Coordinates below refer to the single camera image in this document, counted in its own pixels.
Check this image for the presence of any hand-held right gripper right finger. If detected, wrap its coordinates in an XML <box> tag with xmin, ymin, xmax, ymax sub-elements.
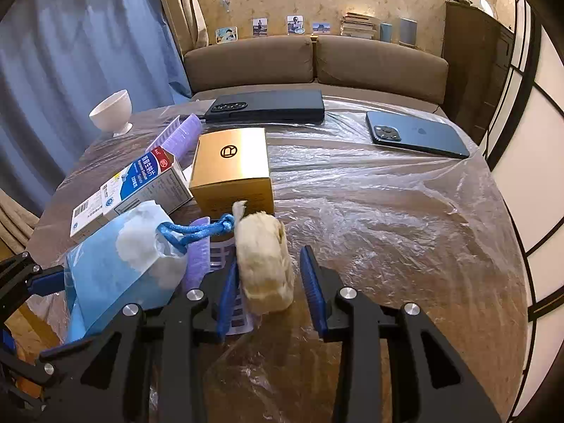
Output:
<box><xmin>300</xmin><ymin>247</ymin><xmax>503</xmax><ymax>423</ymax></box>

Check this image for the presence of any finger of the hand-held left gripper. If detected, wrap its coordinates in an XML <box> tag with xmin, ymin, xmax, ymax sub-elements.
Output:
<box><xmin>0</xmin><ymin>337</ymin><xmax>95</xmax><ymax>388</ymax></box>
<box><xmin>0</xmin><ymin>251</ymin><xmax>68</xmax><ymax>318</ymax></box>

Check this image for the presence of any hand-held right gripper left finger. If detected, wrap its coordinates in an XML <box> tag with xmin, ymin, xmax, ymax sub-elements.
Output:
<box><xmin>42</xmin><ymin>258</ymin><xmax>245</xmax><ymax>423</ymax></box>

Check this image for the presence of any blue plastic bag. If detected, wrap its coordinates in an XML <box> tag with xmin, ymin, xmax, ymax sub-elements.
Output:
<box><xmin>65</xmin><ymin>200</ymin><xmax>190</xmax><ymax>344</ymax></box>

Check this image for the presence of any golden cardboard box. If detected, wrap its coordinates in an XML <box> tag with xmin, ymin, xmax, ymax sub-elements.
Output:
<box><xmin>189</xmin><ymin>128</ymin><xmax>275</xmax><ymax>217</ymax></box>

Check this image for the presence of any white card with purple squares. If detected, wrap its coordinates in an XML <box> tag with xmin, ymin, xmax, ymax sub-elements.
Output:
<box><xmin>207</xmin><ymin>238</ymin><xmax>254</xmax><ymax>335</ymax></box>

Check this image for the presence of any purple bristle brush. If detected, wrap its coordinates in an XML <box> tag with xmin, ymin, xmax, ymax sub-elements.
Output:
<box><xmin>184</xmin><ymin>217</ymin><xmax>213</xmax><ymax>294</ymax></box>

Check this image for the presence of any beige ribbed cloth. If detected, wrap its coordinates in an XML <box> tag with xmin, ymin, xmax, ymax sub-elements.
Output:
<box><xmin>0</xmin><ymin>189</ymin><xmax>40</xmax><ymax>256</ymax></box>

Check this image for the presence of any clear plastic table cover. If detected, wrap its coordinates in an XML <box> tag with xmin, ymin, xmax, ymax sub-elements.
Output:
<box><xmin>26</xmin><ymin>94</ymin><xmax>529</xmax><ymax>423</ymax></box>

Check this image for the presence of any white and blue medicine box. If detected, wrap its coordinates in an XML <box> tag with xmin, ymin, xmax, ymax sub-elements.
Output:
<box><xmin>69</xmin><ymin>145</ymin><xmax>195</xmax><ymax>243</ymax></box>

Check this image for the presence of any purple ribbed plastic comb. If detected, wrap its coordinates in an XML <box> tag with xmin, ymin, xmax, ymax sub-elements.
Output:
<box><xmin>145</xmin><ymin>114</ymin><xmax>203</xmax><ymax>164</ymax></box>

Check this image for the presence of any white ceramic bowl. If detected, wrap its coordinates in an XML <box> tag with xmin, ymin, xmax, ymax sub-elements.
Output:
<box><xmin>89</xmin><ymin>89</ymin><xmax>133</xmax><ymax>137</ymax></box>

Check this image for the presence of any black smartphone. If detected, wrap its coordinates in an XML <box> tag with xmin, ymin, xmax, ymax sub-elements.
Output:
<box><xmin>203</xmin><ymin>89</ymin><xmax>326</xmax><ymax>125</ymax></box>

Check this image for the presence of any blue curtain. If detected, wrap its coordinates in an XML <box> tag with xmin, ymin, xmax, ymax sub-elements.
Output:
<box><xmin>0</xmin><ymin>0</ymin><xmax>192</xmax><ymax>216</ymax></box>

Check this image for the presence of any brown sofa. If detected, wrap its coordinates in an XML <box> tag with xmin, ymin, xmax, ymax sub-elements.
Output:
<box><xmin>183</xmin><ymin>34</ymin><xmax>450</xmax><ymax>117</ymax></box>

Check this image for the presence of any stack of books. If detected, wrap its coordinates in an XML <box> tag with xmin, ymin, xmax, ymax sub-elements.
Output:
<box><xmin>340</xmin><ymin>12</ymin><xmax>380</xmax><ymax>39</ymax></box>

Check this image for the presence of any black framed white partition screen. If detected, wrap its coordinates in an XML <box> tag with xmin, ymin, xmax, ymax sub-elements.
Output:
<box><xmin>478</xmin><ymin>0</ymin><xmax>564</xmax><ymax>423</ymax></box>

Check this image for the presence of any large light blue box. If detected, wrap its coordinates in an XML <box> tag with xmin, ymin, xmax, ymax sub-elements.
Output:
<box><xmin>399</xmin><ymin>18</ymin><xmax>418</xmax><ymax>47</ymax></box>

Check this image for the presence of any dark wooden cabinet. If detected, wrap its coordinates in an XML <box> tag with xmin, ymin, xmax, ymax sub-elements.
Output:
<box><xmin>443</xmin><ymin>0</ymin><xmax>516</xmax><ymax>137</ymax></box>

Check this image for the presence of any beige window curtain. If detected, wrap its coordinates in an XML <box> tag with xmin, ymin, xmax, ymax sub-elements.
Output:
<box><xmin>154</xmin><ymin>0</ymin><xmax>209</xmax><ymax>54</ymax></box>

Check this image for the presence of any blue cord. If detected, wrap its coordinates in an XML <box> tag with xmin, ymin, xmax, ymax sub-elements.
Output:
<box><xmin>154</xmin><ymin>214</ymin><xmax>236</xmax><ymax>256</ymax></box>

